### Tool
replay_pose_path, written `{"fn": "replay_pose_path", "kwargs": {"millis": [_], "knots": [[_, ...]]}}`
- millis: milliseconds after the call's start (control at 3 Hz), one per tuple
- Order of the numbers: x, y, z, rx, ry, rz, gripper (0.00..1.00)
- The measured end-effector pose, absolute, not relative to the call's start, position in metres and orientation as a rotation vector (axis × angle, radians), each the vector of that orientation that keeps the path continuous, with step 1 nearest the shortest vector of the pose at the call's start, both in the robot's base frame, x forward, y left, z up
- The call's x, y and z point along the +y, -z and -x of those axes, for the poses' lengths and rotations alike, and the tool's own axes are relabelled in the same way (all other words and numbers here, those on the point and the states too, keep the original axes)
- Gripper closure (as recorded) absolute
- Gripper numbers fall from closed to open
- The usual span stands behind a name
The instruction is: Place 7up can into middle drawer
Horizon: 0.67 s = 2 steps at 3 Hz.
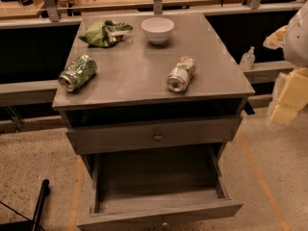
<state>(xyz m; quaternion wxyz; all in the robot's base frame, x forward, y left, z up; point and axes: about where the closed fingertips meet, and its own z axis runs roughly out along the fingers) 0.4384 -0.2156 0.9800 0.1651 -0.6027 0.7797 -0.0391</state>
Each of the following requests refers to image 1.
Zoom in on white 7up soda can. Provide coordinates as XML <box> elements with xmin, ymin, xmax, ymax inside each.
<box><xmin>167</xmin><ymin>55</ymin><xmax>196</xmax><ymax>92</ymax></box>

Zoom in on green chip bag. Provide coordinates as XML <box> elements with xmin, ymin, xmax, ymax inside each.
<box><xmin>79</xmin><ymin>20</ymin><xmax>133</xmax><ymax>48</ymax></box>

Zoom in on white ceramic bowl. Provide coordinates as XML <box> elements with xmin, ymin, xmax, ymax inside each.
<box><xmin>141</xmin><ymin>17</ymin><xmax>174</xmax><ymax>45</ymax></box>

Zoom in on black pole stand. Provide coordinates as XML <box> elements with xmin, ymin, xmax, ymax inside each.
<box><xmin>31</xmin><ymin>179</ymin><xmax>50</xmax><ymax>231</ymax></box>

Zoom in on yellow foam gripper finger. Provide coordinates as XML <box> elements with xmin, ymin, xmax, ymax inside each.
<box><xmin>263</xmin><ymin>26</ymin><xmax>286</xmax><ymax>50</ymax></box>
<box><xmin>269</xmin><ymin>67</ymin><xmax>308</xmax><ymax>125</ymax></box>

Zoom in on closed grey top drawer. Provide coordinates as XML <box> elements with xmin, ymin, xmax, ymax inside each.
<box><xmin>66</xmin><ymin>115</ymin><xmax>242</xmax><ymax>155</ymax></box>

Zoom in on green crushed soda can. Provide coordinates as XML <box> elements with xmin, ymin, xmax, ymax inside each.
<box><xmin>58</xmin><ymin>54</ymin><xmax>97</xmax><ymax>91</ymax></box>

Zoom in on open grey middle drawer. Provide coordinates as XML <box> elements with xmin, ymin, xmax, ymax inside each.
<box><xmin>77</xmin><ymin>145</ymin><xmax>243</xmax><ymax>231</ymax></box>

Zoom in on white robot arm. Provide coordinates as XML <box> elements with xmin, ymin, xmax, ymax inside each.
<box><xmin>263</xmin><ymin>1</ymin><xmax>308</xmax><ymax>125</ymax></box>

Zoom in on grey wooden drawer cabinet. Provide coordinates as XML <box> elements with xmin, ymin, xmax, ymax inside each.
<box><xmin>52</xmin><ymin>13</ymin><xmax>256</xmax><ymax>231</ymax></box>

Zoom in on clear hand sanitizer bottle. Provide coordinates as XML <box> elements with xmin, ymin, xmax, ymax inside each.
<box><xmin>240</xmin><ymin>46</ymin><xmax>255</xmax><ymax>70</ymax></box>

